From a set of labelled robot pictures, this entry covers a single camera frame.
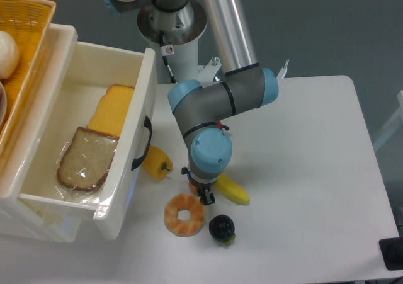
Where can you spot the black device at edge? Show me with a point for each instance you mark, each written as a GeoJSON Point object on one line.
{"type": "Point", "coordinates": [391, 249]}

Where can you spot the yellow banana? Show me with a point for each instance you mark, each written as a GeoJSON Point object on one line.
{"type": "Point", "coordinates": [231, 190]}

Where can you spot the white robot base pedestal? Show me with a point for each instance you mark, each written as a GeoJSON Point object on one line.
{"type": "Point", "coordinates": [175, 38]}

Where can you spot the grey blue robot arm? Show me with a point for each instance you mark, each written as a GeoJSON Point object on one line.
{"type": "Point", "coordinates": [197, 109]}

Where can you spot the white bracket behind table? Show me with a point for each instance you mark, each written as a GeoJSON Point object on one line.
{"type": "Point", "coordinates": [283, 71]}

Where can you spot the white bun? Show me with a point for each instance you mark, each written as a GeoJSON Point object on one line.
{"type": "Point", "coordinates": [10, 55]}

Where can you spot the glazed orange donut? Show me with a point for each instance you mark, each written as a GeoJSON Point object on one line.
{"type": "Point", "coordinates": [184, 215]}

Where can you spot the dark purple eggplant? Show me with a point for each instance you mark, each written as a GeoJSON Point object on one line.
{"type": "Point", "coordinates": [222, 230]}

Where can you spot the white drawer cabinet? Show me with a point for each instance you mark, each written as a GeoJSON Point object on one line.
{"type": "Point", "coordinates": [17, 217]}

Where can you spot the brown egg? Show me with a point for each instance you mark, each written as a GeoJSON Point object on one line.
{"type": "Point", "coordinates": [192, 188]}

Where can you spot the yellow toast slice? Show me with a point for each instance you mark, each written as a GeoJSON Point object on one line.
{"type": "Point", "coordinates": [111, 111]}

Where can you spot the yellow bell pepper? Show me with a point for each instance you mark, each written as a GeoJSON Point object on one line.
{"type": "Point", "coordinates": [157, 163]}

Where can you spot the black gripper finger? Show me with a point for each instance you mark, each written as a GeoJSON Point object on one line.
{"type": "Point", "coordinates": [206, 196]}

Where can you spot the white plastic drawer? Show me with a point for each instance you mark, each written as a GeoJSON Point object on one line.
{"type": "Point", "coordinates": [92, 70]}

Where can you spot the white frame at right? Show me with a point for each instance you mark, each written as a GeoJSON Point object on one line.
{"type": "Point", "coordinates": [392, 124]}

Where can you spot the brown wrapped bread slice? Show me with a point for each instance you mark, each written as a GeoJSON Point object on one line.
{"type": "Point", "coordinates": [87, 160]}

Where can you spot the black drawer handle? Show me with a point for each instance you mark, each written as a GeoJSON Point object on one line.
{"type": "Point", "coordinates": [137, 161]}

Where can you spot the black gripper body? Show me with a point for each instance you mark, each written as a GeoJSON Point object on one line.
{"type": "Point", "coordinates": [201, 184]}

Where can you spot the yellow woven basket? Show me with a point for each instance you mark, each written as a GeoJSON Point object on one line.
{"type": "Point", "coordinates": [27, 21]}

